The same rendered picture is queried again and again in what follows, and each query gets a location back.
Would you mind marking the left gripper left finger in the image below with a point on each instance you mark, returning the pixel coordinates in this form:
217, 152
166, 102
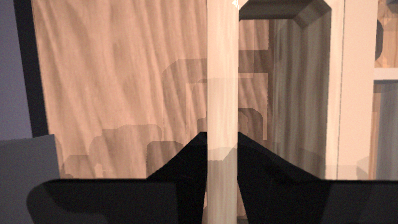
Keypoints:
157, 199

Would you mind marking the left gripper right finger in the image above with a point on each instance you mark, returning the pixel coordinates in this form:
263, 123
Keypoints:
274, 191

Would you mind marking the wooden maze board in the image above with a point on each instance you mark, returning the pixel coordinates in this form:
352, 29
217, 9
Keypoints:
335, 91

